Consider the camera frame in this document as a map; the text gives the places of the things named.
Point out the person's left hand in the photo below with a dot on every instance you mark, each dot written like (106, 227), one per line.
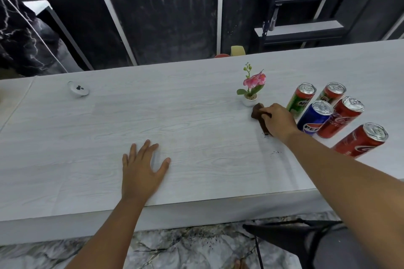
(139, 177)

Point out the person's right hand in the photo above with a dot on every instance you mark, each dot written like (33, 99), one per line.
(282, 123)

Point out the person's right fingers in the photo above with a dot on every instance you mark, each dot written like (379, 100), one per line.
(270, 110)

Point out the person's left middle finger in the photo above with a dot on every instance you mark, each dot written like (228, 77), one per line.
(143, 151)

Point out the person's left little finger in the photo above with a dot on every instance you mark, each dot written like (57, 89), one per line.
(125, 161)

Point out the person's left thumb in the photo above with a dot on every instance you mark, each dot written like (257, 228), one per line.
(161, 167)

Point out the brown cleaning cloth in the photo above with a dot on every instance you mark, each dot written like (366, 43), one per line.
(257, 111)

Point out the person's right forearm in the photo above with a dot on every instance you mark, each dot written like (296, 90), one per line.
(350, 180)

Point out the person's left forearm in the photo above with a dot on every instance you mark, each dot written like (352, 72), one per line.
(107, 237)

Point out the pink flower in white pot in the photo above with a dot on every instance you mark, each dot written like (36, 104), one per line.
(251, 84)

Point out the dark crumbs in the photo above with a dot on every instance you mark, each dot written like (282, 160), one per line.
(272, 144)

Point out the blue drink can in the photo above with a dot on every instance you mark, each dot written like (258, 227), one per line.
(312, 120)

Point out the red and green drink can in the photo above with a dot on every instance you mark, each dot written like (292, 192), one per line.
(331, 94)

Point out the yellow block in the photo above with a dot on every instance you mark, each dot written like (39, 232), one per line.
(238, 51)

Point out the red round object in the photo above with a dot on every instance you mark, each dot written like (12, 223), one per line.
(222, 55)

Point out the white round dish with dots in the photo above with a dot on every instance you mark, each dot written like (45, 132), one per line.
(78, 88)

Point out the black metal shelf rack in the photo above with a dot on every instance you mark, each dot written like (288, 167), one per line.
(315, 10)

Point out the person's foot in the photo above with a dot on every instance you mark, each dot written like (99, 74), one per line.
(240, 264)

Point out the black marble panel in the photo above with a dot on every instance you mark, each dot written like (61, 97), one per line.
(22, 45)

